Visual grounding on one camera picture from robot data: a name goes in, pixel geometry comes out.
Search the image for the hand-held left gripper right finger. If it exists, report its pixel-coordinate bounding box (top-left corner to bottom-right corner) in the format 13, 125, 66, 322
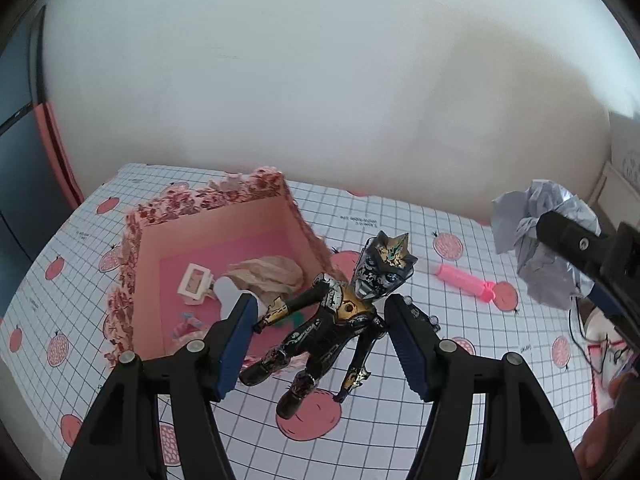
382, 294, 583, 480

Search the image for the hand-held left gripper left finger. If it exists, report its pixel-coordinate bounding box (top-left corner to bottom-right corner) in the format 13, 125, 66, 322
60, 292, 260, 480

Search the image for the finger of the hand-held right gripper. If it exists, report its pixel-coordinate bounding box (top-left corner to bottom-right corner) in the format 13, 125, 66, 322
536, 210, 621, 282
587, 281, 627, 319

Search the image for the silver paper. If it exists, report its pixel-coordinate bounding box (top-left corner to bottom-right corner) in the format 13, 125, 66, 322
490, 179, 602, 311

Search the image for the white rounded plastic piece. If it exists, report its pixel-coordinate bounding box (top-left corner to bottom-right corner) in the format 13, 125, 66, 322
212, 277, 243, 318

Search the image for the black gold action figure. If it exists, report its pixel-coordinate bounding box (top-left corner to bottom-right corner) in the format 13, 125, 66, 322
239, 231, 418, 420

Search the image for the pink floral paper box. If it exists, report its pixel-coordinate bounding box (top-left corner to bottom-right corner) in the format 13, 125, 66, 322
102, 166, 331, 366

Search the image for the small white window box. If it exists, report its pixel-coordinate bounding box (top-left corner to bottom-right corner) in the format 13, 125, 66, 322
177, 262, 216, 306

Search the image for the cream fabric scrunchie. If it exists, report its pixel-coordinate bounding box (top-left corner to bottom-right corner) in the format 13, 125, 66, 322
222, 255, 306, 306

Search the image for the pomegranate print tablecloth desktop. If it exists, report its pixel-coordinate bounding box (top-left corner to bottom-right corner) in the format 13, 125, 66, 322
0, 162, 616, 480

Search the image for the person's right hand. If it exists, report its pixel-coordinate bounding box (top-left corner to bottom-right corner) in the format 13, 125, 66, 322
574, 372, 640, 480

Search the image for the pink plastic hair roller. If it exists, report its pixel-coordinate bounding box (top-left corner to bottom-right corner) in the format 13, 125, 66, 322
434, 263, 497, 305

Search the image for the pink edge strip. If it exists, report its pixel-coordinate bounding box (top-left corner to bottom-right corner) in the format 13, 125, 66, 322
32, 100, 83, 208

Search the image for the dark blue cabinet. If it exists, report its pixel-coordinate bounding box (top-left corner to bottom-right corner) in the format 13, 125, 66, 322
0, 20, 51, 271

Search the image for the black cable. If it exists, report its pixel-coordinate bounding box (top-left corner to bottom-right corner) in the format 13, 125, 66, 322
567, 297, 626, 376

